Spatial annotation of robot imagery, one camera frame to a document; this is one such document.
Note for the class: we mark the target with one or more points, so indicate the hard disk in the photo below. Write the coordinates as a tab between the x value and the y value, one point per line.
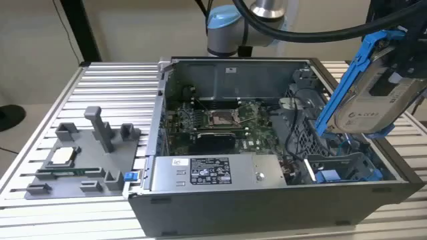
367	110

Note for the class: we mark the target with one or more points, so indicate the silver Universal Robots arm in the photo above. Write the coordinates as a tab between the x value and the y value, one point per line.
230	37

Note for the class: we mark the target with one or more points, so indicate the perforated metal drive cage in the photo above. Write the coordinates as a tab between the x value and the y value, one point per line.
307	135

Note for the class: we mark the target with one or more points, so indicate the blue plastic carrier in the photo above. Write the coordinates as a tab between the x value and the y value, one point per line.
329	175

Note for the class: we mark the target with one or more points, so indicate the green motherboard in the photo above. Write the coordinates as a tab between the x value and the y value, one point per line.
261	140

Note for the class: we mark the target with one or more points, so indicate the CPU socket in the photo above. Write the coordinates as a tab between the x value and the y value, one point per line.
222	117

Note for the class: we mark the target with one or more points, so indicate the locking lever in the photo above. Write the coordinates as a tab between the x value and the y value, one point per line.
201	104

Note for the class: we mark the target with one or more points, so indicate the silver power supply unit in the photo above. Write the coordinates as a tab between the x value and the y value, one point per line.
247	172

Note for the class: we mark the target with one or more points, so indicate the black graphics card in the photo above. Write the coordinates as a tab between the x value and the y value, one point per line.
214	143

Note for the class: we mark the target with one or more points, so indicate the dark grey PC case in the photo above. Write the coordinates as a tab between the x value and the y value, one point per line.
234	212

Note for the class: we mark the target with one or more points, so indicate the blue case latch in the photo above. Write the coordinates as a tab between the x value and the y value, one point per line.
130	176

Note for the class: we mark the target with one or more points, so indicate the grey parts rack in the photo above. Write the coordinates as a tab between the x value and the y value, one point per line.
90	160

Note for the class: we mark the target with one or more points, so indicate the silver CPU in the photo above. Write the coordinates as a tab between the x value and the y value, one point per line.
63	155

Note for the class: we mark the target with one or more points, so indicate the green RAM stick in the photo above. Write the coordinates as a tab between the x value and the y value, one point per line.
71	171

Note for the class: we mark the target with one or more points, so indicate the black round stand base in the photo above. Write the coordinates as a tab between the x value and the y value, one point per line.
11	117

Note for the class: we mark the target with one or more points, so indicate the black frame post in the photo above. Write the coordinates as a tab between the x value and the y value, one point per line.
83	32

